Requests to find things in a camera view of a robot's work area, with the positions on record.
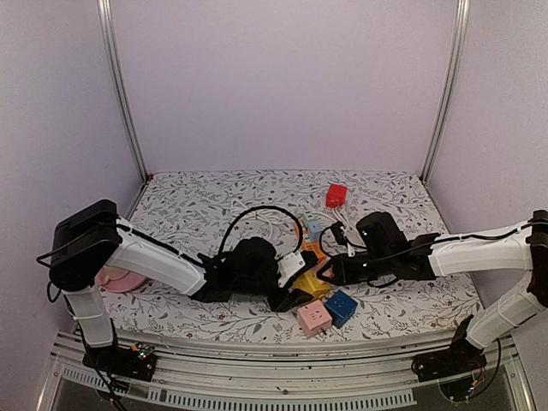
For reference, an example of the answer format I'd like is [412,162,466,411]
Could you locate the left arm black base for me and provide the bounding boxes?
[82,344,158,382]

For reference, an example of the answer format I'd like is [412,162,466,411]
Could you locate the light blue plug adapter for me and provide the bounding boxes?
[307,220,322,243]

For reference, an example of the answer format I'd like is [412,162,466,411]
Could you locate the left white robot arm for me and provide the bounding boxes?
[35,200,319,372]

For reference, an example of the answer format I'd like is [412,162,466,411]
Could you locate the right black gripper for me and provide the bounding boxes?
[319,249,396,285]

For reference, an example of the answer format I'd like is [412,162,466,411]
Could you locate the pink plate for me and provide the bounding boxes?
[95,265,146,294]

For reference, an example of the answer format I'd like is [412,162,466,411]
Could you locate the blue cube socket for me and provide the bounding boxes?
[324,290,358,329]

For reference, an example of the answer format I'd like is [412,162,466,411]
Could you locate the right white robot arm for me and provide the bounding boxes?
[318,210,547,373]

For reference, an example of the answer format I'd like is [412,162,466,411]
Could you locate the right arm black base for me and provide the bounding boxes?
[411,315,487,382]

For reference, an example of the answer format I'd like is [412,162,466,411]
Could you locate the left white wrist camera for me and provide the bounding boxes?
[277,251,305,288]

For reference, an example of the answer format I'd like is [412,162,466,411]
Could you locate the pink cube socket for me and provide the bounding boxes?
[296,301,332,338]

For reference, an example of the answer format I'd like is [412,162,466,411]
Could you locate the front aluminium rail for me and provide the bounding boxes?
[36,331,536,411]

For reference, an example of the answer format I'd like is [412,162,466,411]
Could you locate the aluminium frame post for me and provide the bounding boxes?
[420,0,470,186]
[97,0,149,183]

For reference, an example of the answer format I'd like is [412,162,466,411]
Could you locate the white cable of red socket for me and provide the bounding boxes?
[319,205,360,235]

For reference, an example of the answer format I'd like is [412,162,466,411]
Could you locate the green plug adapter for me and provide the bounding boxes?
[301,210,317,226]

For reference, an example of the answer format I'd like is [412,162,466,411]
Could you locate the pink plug adapter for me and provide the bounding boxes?
[316,259,332,272]

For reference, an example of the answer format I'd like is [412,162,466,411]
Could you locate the left aluminium frame post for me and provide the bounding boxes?
[97,0,149,183]

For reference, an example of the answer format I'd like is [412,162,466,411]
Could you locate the red cube socket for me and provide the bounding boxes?
[325,184,348,209]

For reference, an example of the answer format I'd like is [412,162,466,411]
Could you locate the orange power strip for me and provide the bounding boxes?
[300,220,326,261]

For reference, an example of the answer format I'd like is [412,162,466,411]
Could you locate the white coiled power cable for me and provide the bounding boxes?
[229,199,301,241]

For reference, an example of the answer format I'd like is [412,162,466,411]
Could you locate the floral patterned table mat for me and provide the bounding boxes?
[102,170,482,344]

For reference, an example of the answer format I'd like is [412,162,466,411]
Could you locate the yellow cube socket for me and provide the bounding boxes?
[293,271,331,301]

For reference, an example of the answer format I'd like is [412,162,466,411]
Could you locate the right aluminium frame post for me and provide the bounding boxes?
[420,0,470,186]

